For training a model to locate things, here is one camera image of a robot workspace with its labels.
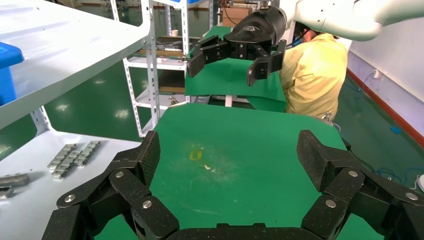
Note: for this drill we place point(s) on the blue plastic bin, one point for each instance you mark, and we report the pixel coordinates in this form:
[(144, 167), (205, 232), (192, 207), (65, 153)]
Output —
[(8, 73)]

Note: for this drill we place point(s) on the small blue floor object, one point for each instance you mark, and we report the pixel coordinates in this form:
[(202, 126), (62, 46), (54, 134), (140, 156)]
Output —
[(396, 130)]

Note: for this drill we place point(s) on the white flat shelf board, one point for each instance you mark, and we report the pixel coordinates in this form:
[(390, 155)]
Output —
[(30, 215)]

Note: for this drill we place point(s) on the white storage rack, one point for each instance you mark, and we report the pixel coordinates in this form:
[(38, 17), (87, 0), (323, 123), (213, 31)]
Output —
[(159, 63)]

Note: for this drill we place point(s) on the white perforated rack post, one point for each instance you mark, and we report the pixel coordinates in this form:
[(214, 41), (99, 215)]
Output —
[(152, 76), (41, 119)]

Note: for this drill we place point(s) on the white round floor object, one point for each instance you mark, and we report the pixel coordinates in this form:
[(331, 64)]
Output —
[(421, 184)]

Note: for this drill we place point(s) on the white wall outlet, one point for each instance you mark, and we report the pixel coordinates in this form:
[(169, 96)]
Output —
[(377, 73)]

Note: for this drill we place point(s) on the green table mat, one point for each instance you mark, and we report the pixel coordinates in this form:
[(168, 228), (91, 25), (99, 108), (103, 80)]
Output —
[(232, 185)]

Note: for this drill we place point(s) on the silver binder clip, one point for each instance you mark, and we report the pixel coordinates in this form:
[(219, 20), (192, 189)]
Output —
[(327, 116), (177, 103)]

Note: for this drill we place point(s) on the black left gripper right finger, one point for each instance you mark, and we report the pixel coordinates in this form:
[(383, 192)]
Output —
[(341, 179)]

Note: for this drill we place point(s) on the brown cardboard box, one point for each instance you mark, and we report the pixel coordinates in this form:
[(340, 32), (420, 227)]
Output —
[(235, 16)]

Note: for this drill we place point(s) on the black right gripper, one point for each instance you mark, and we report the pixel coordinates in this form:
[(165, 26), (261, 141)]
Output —
[(258, 33)]

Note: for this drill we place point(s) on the person in yellow coat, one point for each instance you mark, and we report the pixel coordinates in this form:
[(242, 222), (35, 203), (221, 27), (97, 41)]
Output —
[(311, 76)]

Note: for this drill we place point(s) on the silver toothed metal strip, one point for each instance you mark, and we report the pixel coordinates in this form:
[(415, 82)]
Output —
[(66, 165), (86, 153), (15, 180), (61, 157)]

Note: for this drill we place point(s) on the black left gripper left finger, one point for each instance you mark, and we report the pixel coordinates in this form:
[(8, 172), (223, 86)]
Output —
[(129, 185)]

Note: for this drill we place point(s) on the brown wooden board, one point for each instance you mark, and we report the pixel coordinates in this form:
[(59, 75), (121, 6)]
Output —
[(172, 82)]

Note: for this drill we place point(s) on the white paper cup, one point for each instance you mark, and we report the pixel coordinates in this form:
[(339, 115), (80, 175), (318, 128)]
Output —
[(175, 33)]

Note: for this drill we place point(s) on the dark metal parts pile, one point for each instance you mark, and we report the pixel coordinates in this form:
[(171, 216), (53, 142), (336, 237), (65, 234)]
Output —
[(169, 44)]

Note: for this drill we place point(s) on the green covered work table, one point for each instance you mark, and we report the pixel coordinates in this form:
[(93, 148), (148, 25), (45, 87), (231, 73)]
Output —
[(225, 76)]

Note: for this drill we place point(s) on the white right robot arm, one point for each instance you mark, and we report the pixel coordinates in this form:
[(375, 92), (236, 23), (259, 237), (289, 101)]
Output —
[(331, 16)]

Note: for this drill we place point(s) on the white ribbed shelf board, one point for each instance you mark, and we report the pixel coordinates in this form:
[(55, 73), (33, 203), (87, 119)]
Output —
[(66, 43)]

